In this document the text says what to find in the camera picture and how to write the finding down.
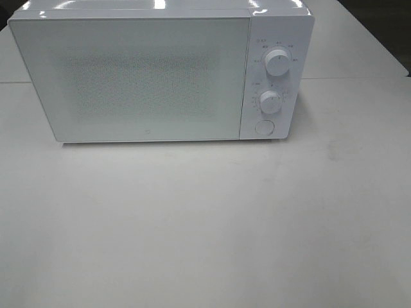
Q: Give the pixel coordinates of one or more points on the round white door button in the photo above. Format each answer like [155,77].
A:
[265,128]

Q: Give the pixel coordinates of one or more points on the white timer knob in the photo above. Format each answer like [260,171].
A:
[270,102]

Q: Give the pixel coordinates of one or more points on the white microwave door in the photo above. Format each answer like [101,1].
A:
[137,80]

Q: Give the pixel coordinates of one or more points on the white microwave oven body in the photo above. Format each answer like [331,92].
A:
[287,24]

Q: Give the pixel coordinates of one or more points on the upper white power knob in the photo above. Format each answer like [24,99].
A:
[277,61]

